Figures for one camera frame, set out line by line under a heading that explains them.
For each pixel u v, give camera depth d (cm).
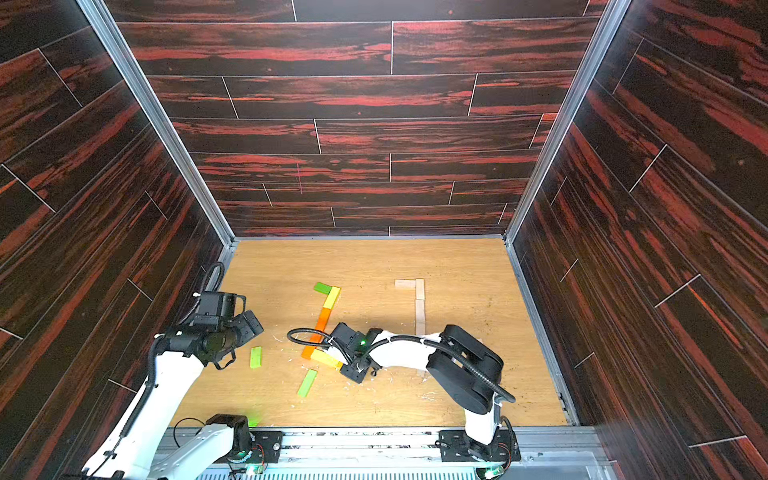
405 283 105
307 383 84
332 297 102
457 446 73
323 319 97
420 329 94
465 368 47
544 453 73
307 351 90
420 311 99
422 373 84
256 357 88
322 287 105
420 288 104
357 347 69
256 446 73
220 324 59
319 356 89
